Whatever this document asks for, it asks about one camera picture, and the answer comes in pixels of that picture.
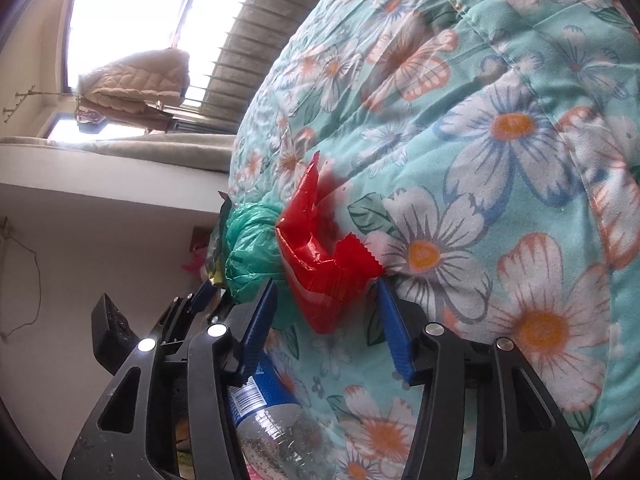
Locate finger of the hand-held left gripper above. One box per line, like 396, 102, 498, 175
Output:
159, 280, 225, 348

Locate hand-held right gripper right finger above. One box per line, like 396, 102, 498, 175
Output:
377, 277, 587, 480

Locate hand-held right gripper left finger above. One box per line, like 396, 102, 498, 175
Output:
62, 277, 279, 480

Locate gold foil wrapper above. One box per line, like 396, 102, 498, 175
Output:
207, 190, 234, 287

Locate green plastic bag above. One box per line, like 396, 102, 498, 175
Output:
222, 202, 296, 307

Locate red plastic wrapper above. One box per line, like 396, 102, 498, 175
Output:
275, 152, 386, 335

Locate clear bottle with blue label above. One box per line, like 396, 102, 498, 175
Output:
227, 350, 342, 480

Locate pink plastic bag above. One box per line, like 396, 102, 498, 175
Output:
182, 227, 217, 282

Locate floral quilted blanket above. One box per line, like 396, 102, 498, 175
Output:
227, 0, 640, 480

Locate dark hanging garment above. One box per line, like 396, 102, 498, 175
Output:
75, 102, 174, 134

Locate beige quilted jacket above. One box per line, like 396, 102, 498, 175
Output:
77, 47, 192, 116

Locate metal balcony railing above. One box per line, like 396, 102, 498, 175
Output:
175, 0, 351, 137

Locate thin wall cable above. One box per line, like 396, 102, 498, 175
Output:
0, 217, 44, 344

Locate metal wall hooks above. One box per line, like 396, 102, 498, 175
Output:
2, 85, 42, 124

